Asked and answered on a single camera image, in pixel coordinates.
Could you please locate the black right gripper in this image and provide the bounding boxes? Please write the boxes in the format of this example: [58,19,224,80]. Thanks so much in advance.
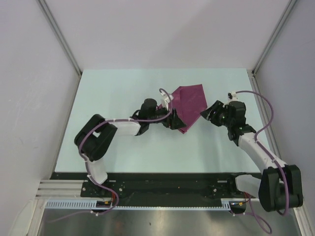
[200,100,233,127]

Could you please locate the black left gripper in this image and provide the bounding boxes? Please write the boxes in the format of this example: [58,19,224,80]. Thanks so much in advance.
[147,104,186,129]

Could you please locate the purple cloth napkin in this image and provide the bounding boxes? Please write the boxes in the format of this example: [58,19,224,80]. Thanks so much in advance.
[157,84,208,135]

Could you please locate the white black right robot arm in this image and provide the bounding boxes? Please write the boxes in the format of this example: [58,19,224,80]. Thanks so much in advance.
[200,100,303,213]

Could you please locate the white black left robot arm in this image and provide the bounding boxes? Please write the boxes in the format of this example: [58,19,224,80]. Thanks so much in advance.
[74,98,186,197]

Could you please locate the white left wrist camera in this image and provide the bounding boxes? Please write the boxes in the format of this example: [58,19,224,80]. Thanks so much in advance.
[161,94,173,110]

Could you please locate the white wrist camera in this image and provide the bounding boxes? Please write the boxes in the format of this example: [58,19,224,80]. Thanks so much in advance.
[228,92,238,102]
[161,94,173,110]

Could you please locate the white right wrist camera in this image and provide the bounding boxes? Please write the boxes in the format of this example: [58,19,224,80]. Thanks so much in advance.
[228,92,238,102]

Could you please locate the right aluminium side rail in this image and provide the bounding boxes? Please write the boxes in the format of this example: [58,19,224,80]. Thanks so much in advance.
[247,70,282,160]

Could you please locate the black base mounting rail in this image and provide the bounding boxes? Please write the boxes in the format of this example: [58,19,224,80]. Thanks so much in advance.
[50,172,246,203]

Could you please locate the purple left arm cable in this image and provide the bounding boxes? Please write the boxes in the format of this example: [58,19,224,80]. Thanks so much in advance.
[46,88,174,223]

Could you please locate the white slotted cable duct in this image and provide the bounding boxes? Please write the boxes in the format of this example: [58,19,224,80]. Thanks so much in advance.
[46,199,247,211]

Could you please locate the right aluminium frame post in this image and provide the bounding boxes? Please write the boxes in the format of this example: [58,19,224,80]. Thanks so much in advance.
[251,0,299,75]

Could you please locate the aluminium frame post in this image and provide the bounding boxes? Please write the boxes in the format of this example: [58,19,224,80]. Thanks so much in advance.
[251,0,299,75]
[36,0,83,78]

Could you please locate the left aluminium frame post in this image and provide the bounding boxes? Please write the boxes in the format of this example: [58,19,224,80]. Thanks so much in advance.
[36,0,83,78]

